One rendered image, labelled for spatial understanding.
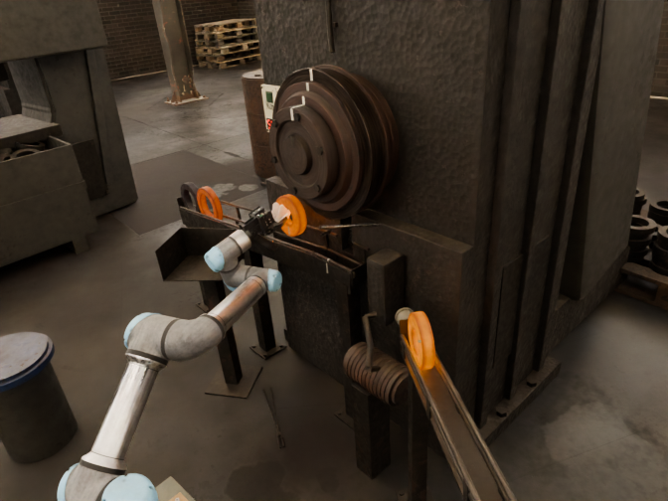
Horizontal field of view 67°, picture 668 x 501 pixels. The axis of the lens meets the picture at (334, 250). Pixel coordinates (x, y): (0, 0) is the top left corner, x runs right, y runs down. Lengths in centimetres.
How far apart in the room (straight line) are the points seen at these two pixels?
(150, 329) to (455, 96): 103
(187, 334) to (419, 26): 102
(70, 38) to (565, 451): 363
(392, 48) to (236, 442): 154
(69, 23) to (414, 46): 287
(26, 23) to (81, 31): 33
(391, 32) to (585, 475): 160
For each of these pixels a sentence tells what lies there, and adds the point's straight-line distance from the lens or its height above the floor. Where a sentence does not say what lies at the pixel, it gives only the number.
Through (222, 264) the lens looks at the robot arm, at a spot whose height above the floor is 77.
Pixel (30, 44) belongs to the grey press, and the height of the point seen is 134.
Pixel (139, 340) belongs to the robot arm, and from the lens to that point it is 150.
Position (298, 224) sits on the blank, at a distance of 180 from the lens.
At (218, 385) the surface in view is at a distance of 240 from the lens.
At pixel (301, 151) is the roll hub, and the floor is 113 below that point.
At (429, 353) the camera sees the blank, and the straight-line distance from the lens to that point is 133.
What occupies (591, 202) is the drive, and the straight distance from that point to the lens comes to 218.
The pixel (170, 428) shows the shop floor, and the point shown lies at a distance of 229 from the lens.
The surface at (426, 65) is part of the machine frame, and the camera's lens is 145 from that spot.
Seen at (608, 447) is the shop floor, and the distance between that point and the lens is 222.
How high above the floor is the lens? 158
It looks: 28 degrees down
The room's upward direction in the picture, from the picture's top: 5 degrees counter-clockwise
